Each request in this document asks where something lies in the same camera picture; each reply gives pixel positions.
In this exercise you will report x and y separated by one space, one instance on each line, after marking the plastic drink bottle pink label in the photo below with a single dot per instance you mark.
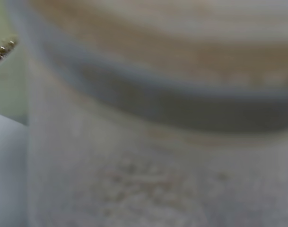
156 113

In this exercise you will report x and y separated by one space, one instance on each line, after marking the pale green plastic cup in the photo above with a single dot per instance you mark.
13 91

